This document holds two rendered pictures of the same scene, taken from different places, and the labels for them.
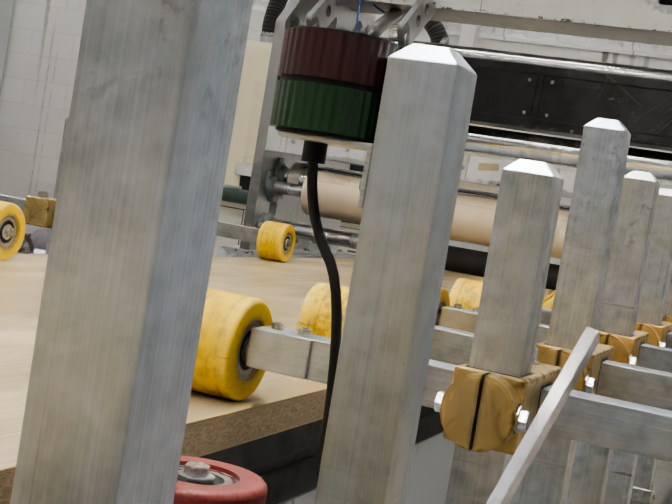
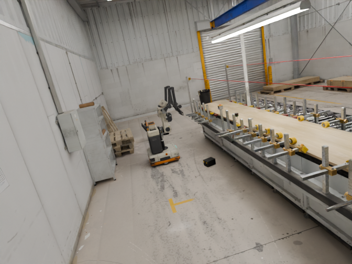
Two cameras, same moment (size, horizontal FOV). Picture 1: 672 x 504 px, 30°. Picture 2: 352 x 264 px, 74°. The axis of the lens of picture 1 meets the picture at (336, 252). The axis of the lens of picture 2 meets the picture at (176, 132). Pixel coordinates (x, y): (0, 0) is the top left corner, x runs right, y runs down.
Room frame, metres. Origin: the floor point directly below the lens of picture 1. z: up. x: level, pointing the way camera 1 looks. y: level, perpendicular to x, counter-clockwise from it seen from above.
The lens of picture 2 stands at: (3.16, -2.59, 2.03)
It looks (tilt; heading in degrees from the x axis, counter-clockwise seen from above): 16 degrees down; 150
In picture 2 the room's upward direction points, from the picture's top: 11 degrees counter-clockwise
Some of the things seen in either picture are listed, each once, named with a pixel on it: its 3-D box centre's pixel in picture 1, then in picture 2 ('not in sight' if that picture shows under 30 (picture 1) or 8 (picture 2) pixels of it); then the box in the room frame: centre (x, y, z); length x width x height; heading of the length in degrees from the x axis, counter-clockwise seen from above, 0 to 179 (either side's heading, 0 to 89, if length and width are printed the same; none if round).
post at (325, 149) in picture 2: not in sight; (325, 171); (2.23, -0.66, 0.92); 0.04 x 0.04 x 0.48; 69
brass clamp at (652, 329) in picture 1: (644, 341); (274, 144); (1.55, -0.40, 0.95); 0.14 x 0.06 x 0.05; 159
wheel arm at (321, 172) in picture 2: not in sight; (327, 170); (2.26, -0.69, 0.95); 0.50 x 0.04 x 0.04; 69
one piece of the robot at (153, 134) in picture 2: not in sight; (155, 137); (-1.43, -0.50, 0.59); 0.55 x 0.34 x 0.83; 159
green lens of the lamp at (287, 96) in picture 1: (332, 113); not in sight; (0.61, 0.01, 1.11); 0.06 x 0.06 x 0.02
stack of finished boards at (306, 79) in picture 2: not in sight; (290, 83); (-3.21, 7.62, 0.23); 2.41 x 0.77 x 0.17; 71
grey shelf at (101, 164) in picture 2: not in sight; (97, 142); (-1.91, -1.64, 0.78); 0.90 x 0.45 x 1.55; 159
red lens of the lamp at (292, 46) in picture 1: (340, 62); not in sight; (0.61, 0.01, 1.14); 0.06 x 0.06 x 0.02
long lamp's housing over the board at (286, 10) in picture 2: not in sight; (244, 28); (0.70, 0.28, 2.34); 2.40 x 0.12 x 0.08; 159
